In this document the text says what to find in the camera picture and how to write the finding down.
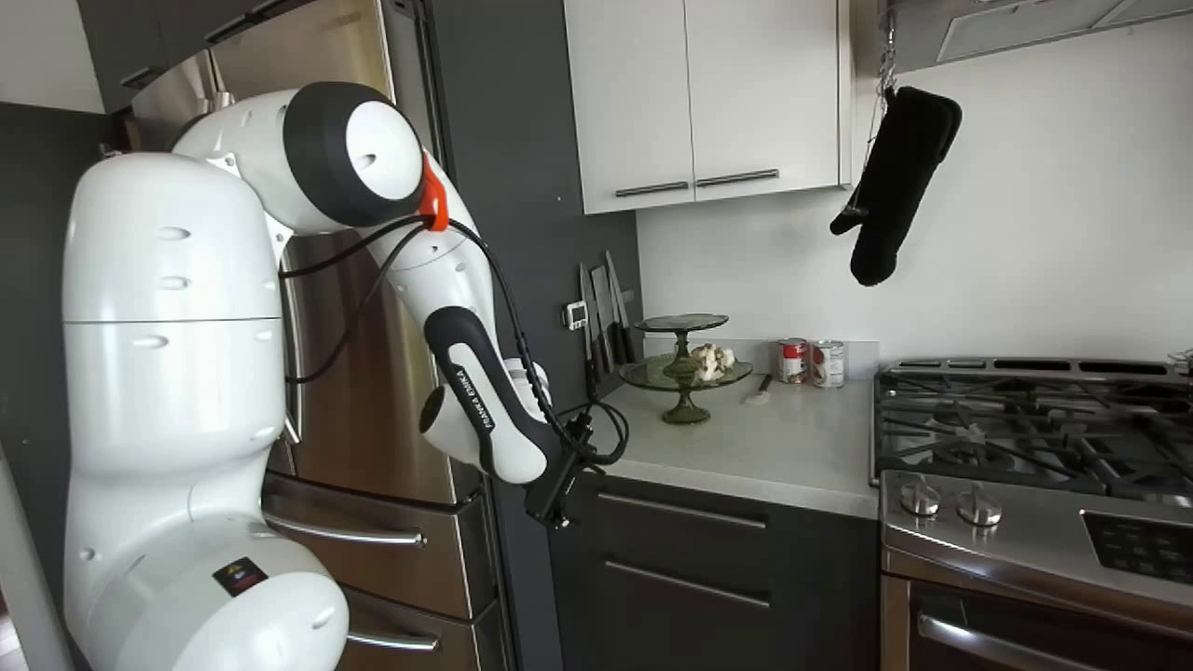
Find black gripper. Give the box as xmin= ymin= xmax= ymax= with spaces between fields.
xmin=518 ymin=412 xmax=601 ymax=533

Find shallow dark grey drawer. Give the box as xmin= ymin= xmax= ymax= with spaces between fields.
xmin=548 ymin=469 xmax=885 ymax=575

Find deep dark grey drawer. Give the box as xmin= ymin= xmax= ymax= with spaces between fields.
xmin=548 ymin=533 xmax=885 ymax=671

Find large green glass cake stand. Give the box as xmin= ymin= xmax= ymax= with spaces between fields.
xmin=615 ymin=350 xmax=757 ymax=428

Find white garlic bulbs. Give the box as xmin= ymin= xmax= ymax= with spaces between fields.
xmin=686 ymin=344 xmax=739 ymax=384

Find small dark glass cake stand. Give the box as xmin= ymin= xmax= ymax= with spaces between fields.
xmin=636 ymin=309 xmax=733 ymax=376

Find stainless steel refrigerator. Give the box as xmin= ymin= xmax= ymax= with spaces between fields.
xmin=123 ymin=0 xmax=514 ymax=671

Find red and white can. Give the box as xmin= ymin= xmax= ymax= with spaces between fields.
xmin=774 ymin=338 xmax=808 ymax=386

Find silver labelled can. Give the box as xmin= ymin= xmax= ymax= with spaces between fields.
xmin=808 ymin=335 xmax=850 ymax=390

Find dark grey tall panel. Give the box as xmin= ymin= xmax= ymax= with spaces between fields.
xmin=415 ymin=0 xmax=645 ymax=671

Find silver stove knob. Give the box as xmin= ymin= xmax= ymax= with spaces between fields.
xmin=950 ymin=483 xmax=1006 ymax=533
xmin=895 ymin=477 xmax=943 ymax=523

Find white cabinet door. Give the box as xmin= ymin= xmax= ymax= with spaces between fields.
xmin=681 ymin=0 xmax=850 ymax=200
xmin=560 ymin=0 xmax=698 ymax=216

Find black oven mitt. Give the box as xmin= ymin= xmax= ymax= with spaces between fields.
xmin=826 ymin=82 xmax=967 ymax=289

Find black stove grate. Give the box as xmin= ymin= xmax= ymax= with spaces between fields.
xmin=873 ymin=357 xmax=1193 ymax=503

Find stainless steel gas stove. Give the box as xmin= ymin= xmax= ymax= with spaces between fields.
xmin=873 ymin=350 xmax=1193 ymax=671

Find dark grey side panel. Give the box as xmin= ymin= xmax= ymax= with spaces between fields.
xmin=0 ymin=98 xmax=135 ymax=627

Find dark grey overhead cabinet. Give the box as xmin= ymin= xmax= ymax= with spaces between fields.
xmin=71 ymin=0 xmax=314 ymax=116

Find grey range hood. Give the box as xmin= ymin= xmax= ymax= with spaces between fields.
xmin=850 ymin=0 xmax=1193 ymax=73

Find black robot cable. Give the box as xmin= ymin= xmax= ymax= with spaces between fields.
xmin=274 ymin=210 xmax=634 ymax=473

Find wall knife set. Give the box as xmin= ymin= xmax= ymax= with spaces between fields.
xmin=575 ymin=251 xmax=645 ymax=376

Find orange cable clip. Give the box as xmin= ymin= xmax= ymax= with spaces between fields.
xmin=416 ymin=151 xmax=455 ymax=236

